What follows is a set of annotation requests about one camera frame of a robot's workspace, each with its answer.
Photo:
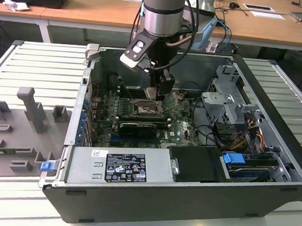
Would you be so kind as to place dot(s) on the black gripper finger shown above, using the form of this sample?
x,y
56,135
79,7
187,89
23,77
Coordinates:
x,y
155,77
166,84

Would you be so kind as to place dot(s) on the silver square CPU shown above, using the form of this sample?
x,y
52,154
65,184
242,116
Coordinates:
x,y
150,93

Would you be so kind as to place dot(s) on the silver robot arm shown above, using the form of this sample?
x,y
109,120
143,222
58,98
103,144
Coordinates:
x,y
162,19

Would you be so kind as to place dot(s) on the black RAM slot white latches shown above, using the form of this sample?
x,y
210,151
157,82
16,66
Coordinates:
x,y
139,89
140,119
139,93
140,115

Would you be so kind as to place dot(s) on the CPU socket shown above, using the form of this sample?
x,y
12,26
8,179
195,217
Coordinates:
x,y
143,109

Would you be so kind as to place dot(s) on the blue expansion slot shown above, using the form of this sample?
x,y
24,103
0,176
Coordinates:
x,y
123,142

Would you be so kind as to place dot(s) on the pale blue teach pendant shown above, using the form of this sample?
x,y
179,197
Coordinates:
x,y
205,34

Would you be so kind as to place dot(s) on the green motherboard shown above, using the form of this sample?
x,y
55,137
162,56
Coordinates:
x,y
183,130

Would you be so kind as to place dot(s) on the grey metal drive cage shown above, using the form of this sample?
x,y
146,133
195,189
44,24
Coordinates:
x,y
218,101

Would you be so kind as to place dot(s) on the black graphics card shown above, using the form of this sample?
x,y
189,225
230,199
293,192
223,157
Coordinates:
x,y
137,130

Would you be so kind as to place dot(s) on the grey plastic case latch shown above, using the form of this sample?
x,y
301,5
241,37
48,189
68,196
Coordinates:
x,y
92,51

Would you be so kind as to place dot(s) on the black computer mouse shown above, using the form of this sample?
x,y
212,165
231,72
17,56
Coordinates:
x,y
234,5

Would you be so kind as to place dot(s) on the black plastic shroud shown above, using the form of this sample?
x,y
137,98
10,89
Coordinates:
x,y
196,164

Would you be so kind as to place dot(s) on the hard disk in blue carrier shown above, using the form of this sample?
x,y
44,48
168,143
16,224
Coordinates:
x,y
232,159

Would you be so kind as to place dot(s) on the white paper sheet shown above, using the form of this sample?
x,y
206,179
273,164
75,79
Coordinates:
x,y
267,15

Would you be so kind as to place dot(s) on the grey power supply unit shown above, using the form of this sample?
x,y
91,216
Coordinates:
x,y
86,165

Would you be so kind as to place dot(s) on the black open PC case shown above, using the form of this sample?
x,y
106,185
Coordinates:
x,y
160,208

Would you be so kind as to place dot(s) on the blue plastic latch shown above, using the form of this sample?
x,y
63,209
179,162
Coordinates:
x,y
47,166

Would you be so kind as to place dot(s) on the grey parts rack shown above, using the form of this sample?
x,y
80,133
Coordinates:
x,y
24,136

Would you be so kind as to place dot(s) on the crumpled white paper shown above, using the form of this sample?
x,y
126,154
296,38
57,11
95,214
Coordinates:
x,y
15,5

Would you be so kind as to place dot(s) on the green RAM stick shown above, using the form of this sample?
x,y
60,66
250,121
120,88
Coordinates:
x,y
10,150

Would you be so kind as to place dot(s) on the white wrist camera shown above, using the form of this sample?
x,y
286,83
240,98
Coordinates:
x,y
135,55

